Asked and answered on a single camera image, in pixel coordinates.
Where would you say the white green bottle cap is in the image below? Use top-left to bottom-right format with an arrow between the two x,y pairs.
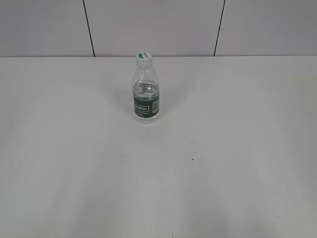
136,52 -> 153,68

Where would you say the clear Cestbon water bottle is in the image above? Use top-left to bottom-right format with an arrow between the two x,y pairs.
132,66 -> 159,123

